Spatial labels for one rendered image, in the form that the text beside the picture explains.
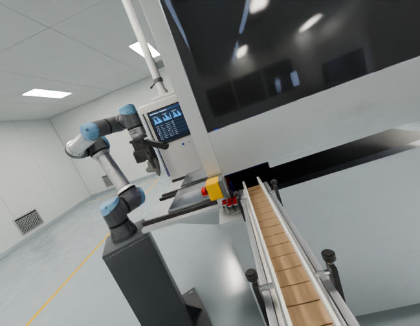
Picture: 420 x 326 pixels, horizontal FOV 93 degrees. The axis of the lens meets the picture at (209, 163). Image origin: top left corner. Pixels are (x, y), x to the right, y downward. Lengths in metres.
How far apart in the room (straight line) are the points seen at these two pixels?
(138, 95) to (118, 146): 1.81
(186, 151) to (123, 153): 5.50
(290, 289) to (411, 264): 0.98
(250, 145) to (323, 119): 0.29
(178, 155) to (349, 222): 1.39
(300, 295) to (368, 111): 0.74
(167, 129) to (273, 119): 1.22
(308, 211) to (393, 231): 0.39
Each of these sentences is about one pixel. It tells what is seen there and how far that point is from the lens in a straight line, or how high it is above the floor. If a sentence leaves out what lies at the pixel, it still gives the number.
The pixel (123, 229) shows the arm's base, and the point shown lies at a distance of 1.29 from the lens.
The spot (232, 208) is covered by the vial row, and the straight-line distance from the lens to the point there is 0.81.
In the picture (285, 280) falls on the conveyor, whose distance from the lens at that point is 0.48.
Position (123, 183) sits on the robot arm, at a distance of 1.34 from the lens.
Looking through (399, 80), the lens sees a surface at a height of 1.15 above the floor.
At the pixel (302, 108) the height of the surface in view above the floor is 1.17.
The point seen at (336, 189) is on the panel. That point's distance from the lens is 1.01.
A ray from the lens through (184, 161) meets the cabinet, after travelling 1.91.
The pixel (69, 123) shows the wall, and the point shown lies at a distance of 8.07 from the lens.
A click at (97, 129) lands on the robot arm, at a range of 1.02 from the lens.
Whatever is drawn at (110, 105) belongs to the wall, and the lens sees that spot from 7.27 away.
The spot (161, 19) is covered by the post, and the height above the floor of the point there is 1.65.
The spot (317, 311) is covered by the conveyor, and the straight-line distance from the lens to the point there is 0.43.
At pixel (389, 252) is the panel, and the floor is 0.42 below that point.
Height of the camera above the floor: 1.28
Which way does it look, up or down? 13 degrees down
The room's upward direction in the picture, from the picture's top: 21 degrees counter-clockwise
